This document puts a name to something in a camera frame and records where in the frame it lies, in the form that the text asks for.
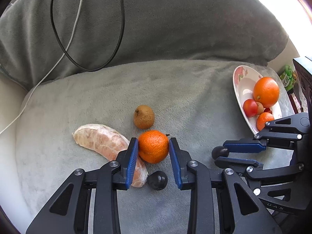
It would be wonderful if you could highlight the green snack package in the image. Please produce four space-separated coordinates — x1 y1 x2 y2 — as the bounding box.
279 65 297 91

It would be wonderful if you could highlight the white floral plate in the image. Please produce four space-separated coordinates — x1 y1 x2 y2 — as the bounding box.
233 66 282 135

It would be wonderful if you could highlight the white cable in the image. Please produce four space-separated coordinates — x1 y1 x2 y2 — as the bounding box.
0 0 88 136

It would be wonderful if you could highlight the red cherry tomato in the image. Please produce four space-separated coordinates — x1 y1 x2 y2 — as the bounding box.
243 99 258 118
263 108 272 114

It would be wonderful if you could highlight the grey sofa seat cushion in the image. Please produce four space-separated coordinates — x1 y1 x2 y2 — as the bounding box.
14 59 296 234

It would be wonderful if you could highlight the longan on sofa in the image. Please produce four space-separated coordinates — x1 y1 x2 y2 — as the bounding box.
133 105 155 129

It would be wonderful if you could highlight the longan in plate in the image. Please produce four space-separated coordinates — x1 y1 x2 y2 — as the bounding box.
256 102 264 115

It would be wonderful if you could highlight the dark grape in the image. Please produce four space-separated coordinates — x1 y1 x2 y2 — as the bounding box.
147 171 168 191
212 146 229 160

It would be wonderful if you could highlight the mandarin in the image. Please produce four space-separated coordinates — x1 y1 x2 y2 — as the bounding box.
256 112 274 131
138 130 169 164

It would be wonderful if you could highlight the large orange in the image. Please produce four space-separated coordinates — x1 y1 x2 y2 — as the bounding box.
253 77 280 108

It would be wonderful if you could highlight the black cable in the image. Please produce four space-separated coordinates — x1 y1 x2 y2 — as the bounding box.
29 0 126 73

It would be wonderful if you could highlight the mandarin in plate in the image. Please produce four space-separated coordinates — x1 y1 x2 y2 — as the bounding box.
256 112 274 131

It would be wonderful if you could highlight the grey sofa back cushion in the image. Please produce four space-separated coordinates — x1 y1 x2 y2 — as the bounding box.
1 0 289 90

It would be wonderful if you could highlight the peeled pomelo segment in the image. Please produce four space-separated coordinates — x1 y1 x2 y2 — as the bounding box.
73 124 148 188

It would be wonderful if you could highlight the white lace cloth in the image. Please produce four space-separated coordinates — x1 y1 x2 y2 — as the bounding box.
299 88 308 113

